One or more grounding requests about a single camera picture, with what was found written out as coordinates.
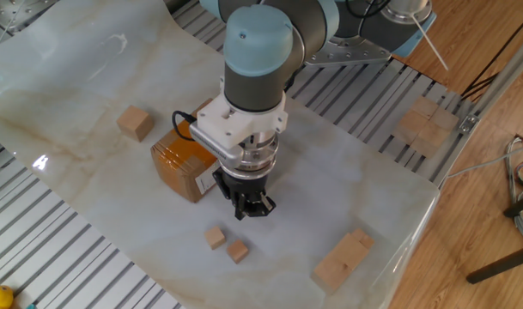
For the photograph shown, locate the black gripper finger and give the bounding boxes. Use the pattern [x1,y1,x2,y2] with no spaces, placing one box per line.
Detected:
[234,192,250,221]
[246,191,277,218]

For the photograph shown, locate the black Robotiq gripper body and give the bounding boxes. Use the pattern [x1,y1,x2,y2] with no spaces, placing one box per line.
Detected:
[212,167,270,203]

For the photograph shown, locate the small wooden cube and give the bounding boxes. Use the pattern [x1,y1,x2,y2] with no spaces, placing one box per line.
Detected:
[226,239,250,264]
[204,226,228,251]

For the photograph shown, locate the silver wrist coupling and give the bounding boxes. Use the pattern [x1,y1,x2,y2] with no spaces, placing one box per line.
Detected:
[221,132,281,179]

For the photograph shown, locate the cardboard box with orange tape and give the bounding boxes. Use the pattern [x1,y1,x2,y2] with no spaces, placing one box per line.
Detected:
[150,97,222,204]

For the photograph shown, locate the marble pattern mat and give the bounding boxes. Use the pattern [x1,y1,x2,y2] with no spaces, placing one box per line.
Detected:
[0,0,441,309]

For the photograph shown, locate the large wooden block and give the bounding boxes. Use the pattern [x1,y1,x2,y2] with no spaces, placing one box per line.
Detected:
[311,252,352,296]
[329,233,370,272]

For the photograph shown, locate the large wooden cube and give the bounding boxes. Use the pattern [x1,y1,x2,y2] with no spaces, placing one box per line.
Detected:
[116,105,155,143]

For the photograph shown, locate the light wooden block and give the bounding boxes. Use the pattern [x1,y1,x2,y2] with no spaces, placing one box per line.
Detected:
[430,106,459,132]
[410,96,439,119]
[392,110,429,145]
[410,122,452,159]

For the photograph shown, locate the white zip tie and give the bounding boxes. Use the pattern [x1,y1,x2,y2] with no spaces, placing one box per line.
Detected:
[410,15,451,73]

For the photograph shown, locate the black furniture leg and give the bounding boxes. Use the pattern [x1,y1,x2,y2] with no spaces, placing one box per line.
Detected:
[502,191,523,218]
[465,242,523,285]

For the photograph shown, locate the silver perforated plate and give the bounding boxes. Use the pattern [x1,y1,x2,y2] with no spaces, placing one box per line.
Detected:
[0,0,59,36]

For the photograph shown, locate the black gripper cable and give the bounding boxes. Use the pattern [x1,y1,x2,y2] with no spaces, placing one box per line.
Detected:
[171,0,395,142]

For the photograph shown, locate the silver corner bracket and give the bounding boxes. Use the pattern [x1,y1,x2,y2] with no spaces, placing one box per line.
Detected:
[458,113,480,135]

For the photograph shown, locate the grey cable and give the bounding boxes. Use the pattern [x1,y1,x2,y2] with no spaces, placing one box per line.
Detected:
[444,143,523,179]

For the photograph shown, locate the black floor cables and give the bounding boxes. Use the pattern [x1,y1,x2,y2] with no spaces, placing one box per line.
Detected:
[459,8,523,103]

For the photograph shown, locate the coloured cable bundle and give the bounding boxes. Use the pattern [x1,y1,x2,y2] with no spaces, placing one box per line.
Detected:
[503,135,523,244]

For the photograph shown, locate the aluminium frame post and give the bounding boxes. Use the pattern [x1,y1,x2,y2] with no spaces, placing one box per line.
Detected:
[435,27,523,190]

